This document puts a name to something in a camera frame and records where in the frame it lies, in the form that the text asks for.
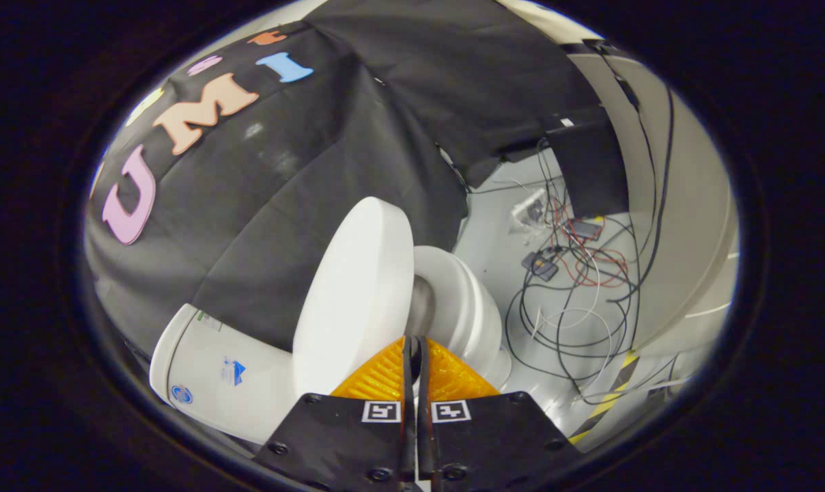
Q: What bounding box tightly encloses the dark grey small device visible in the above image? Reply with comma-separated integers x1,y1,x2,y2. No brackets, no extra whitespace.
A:
521,251,561,282

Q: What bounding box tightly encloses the clear plastic bag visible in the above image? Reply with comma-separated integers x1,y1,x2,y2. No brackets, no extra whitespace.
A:
510,195,551,236

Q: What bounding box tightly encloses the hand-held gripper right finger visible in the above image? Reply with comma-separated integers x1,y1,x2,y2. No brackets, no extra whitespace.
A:
417,337,581,492

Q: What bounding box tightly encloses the white toilet seat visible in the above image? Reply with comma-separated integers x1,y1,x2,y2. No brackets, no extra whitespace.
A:
412,246,504,370

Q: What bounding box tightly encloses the white toilet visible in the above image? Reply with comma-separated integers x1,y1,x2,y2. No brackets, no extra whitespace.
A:
150,246,513,446

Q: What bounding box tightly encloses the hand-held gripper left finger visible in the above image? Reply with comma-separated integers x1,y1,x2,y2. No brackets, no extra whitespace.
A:
255,336,419,492

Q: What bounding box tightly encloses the white toilet lid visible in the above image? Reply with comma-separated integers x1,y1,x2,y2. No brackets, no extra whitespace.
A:
293,197,415,398

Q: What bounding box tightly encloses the black backdrop cloth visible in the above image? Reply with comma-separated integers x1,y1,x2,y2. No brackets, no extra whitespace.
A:
85,0,629,357

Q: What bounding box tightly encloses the tangle of floor cables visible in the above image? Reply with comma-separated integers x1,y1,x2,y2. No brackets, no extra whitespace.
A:
467,41,680,405

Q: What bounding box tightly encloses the yellow black floor tape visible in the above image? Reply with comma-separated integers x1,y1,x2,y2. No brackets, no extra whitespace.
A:
568,351,640,446

